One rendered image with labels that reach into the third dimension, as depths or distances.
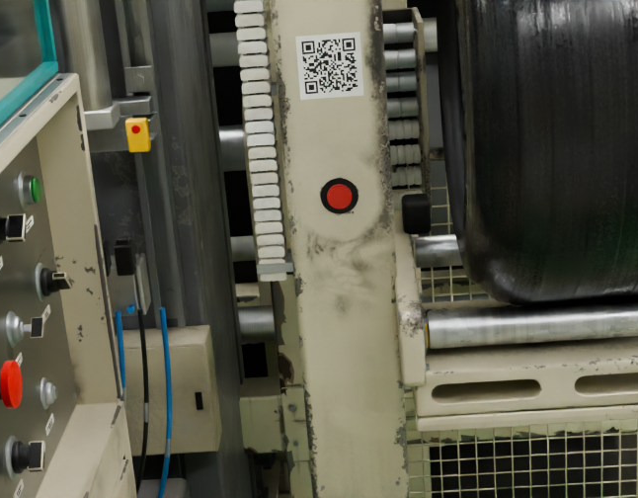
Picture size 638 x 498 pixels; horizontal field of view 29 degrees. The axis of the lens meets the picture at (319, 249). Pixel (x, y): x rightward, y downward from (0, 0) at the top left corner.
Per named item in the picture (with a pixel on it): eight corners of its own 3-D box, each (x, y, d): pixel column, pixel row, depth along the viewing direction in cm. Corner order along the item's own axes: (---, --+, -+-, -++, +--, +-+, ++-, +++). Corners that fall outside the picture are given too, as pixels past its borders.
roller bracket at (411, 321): (403, 389, 146) (398, 313, 143) (389, 271, 184) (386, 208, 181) (431, 388, 146) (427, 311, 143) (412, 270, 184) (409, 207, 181)
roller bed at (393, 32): (305, 222, 193) (289, 31, 183) (307, 195, 207) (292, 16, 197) (432, 213, 192) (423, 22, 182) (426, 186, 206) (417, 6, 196)
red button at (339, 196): (328, 209, 151) (326, 186, 150) (328, 206, 152) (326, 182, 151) (353, 208, 150) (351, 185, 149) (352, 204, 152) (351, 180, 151)
